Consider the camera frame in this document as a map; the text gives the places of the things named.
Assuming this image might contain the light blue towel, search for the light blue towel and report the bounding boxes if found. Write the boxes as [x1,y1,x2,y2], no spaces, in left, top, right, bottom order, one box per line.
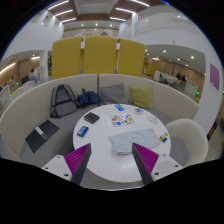
[108,128,161,156]

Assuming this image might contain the dark wallet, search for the dark wallet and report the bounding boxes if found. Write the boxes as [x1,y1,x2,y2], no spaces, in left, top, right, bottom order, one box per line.
[83,111,101,125]

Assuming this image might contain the black laptop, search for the black laptop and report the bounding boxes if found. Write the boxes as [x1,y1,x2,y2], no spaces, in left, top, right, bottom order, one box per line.
[25,119,61,154]

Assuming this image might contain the yellow cartoon figure toy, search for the yellow cartoon figure toy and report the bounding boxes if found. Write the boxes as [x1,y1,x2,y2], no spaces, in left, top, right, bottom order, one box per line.
[159,132,170,144]

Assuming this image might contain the blue card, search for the blue card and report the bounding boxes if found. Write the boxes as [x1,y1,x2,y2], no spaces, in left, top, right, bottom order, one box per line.
[114,103,126,112]

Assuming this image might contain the grey backpack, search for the grey backpack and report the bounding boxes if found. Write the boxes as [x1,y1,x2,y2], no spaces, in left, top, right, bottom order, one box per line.
[49,83,80,119]

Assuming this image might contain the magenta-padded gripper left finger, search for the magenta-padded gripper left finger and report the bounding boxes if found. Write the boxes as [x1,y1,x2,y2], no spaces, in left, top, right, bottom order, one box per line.
[41,142,93,186]

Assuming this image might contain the colourful sticker sheet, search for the colourful sticker sheet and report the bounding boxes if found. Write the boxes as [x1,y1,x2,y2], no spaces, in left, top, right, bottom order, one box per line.
[110,113,136,128]

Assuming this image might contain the magenta wall poster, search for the magenta wall poster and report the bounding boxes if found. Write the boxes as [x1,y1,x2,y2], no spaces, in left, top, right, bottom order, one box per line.
[209,62,221,91]

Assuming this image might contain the cream armchair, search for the cream armchair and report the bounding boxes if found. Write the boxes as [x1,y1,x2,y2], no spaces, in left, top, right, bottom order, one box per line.
[165,118,210,168]

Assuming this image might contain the navy blue patterned bag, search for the navy blue patterned bag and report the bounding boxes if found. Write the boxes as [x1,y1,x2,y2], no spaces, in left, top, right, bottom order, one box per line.
[77,88,101,108]

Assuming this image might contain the grey cushion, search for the grey cushion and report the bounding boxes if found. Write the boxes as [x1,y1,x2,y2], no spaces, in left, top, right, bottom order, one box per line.
[98,82,130,106]

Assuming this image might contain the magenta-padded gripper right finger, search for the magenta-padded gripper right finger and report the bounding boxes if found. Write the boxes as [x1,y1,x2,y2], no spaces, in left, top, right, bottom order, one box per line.
[131,142,184,186]

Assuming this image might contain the cream curved sofa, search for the cream curved sofa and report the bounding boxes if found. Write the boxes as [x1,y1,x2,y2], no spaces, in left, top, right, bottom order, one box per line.
[0,73,200,162]

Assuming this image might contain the yellow-green cushion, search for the yellow-green cushion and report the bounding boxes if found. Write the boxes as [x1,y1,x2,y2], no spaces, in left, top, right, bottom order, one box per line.
[129,86,155,110]

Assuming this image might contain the ceiling lights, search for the ceiling lights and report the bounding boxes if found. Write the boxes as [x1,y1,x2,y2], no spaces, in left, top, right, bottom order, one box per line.
[46,0,152,24]

